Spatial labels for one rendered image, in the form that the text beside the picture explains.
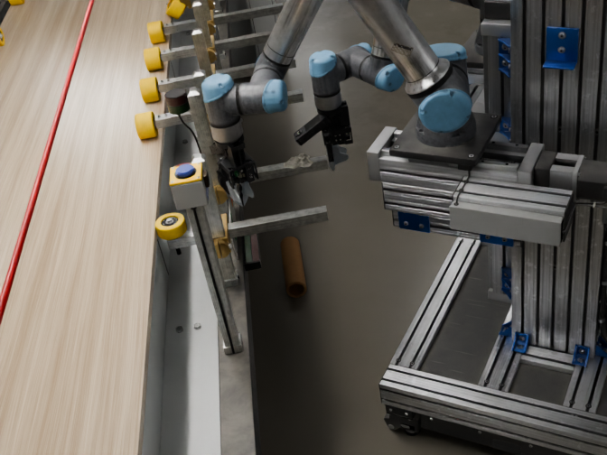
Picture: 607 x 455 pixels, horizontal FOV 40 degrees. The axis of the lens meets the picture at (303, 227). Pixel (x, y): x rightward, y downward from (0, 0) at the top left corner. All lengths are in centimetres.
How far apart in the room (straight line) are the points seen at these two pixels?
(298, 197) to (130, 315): 198
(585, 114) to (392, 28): 59
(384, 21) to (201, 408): 101
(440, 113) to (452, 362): 102
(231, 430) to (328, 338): 122
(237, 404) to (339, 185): 206
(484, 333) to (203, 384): 101
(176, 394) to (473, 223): 85
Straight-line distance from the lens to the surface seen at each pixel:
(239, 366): 206
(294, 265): 332
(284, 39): 201
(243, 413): 196
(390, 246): 348
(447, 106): 189
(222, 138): 201
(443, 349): 272
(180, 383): 219
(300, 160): 243
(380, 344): 305
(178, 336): 232
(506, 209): 202
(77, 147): 274
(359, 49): 236
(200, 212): 184
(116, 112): 289
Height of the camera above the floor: 213
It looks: 36 degrees down
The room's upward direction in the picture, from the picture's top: 11 degrees counter-clockwise
